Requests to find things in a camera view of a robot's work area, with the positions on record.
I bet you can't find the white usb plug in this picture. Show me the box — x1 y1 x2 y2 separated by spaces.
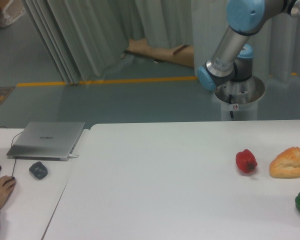
68 154 79 159

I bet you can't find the small black controller device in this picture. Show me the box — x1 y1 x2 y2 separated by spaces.
29 161 48 180

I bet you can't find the red bell pepper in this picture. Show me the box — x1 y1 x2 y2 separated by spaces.
236 149 258 174

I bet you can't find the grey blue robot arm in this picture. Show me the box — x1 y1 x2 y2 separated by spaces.
197 0 300 91

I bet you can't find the person's bare hand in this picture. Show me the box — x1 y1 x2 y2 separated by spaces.
0 175 17 209

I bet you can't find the black pedestal cable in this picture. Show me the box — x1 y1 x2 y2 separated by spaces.
228 93 235 121

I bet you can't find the golden triangular pastry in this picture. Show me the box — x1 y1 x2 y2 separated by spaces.
269 146 300 179

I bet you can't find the black mouse cable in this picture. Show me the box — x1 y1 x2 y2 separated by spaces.
0 125 27 178

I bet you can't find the brown cardboard sheet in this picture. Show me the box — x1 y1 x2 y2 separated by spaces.
125 38 195 68

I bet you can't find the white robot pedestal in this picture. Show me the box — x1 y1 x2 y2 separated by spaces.
214 76 265 121

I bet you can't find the pale green pleated curtain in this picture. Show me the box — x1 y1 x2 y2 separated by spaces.
23 0 300 83

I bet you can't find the silver closed laptop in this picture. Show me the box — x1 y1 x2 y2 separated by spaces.
6 121 85 161

